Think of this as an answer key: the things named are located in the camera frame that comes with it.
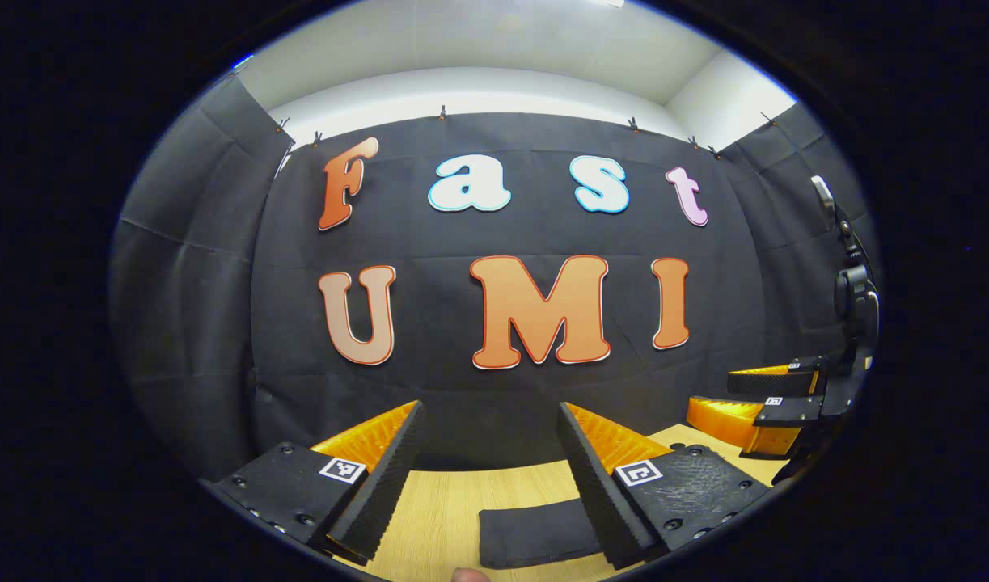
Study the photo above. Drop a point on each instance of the row of small backdrop clips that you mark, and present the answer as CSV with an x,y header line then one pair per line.
x,y
442,111

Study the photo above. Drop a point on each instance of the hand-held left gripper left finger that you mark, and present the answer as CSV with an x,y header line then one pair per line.
x,y
385,485

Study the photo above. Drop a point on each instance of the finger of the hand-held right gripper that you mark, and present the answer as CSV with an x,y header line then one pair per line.
x,y
729,416
773,381

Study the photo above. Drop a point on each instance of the dark jeans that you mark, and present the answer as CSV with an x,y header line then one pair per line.
x,y
534,533

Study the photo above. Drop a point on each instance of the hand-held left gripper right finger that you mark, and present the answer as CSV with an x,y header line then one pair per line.
x,y
595,485

